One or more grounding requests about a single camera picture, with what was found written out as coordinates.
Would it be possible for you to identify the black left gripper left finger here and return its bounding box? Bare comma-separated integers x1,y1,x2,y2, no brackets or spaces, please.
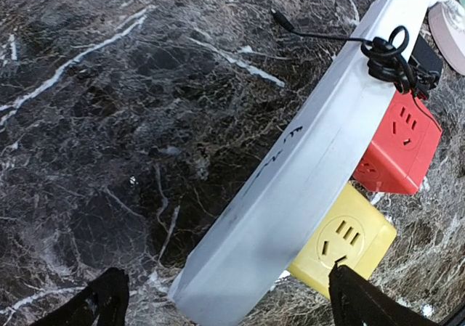
33,267,129,326

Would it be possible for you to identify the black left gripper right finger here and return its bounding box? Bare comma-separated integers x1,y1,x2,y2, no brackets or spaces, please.
329,264,435,325

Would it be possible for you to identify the yellow cube socket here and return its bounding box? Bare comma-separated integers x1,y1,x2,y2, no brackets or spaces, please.
288,184,397,298

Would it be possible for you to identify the white multi-socket power strip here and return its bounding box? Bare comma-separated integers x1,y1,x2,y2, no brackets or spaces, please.
169,0,431,325

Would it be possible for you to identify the red cube socket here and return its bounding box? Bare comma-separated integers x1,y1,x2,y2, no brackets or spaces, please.
353,92,442,195

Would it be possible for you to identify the black power adapter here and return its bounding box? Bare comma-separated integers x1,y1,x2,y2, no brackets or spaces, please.
408,35,443,91

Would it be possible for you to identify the pink round socket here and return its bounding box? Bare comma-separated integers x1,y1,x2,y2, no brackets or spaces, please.
428,4,464,76

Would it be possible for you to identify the thin black adapter cable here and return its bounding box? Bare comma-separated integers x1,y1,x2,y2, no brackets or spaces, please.
270,8,442,130

